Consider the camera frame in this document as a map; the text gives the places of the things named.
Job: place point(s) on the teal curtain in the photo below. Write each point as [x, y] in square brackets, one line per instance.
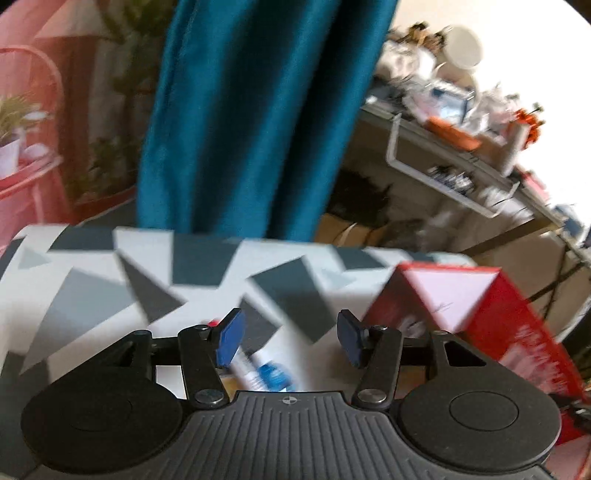
[254, 115]

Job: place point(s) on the artificial orange flowers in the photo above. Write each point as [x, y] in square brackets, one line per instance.
[528, 119]

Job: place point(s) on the blue box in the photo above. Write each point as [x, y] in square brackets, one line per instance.
[450, 106]

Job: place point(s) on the white cylindrical container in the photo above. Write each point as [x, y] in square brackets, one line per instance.
[459, 48]

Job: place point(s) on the cluttered white desk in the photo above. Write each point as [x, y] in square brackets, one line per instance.
[461, 230]

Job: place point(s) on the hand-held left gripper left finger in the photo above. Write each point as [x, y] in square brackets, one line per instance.
[229, 339]

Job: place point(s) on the red cardboard box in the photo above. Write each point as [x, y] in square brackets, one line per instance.
[508, 314]

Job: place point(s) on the orange tray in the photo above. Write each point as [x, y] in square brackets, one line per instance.
[455, 134]

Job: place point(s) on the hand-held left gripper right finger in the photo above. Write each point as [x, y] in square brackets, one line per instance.
[349, 341]

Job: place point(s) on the blue and white tube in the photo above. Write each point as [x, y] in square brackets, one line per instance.
[270, 374]

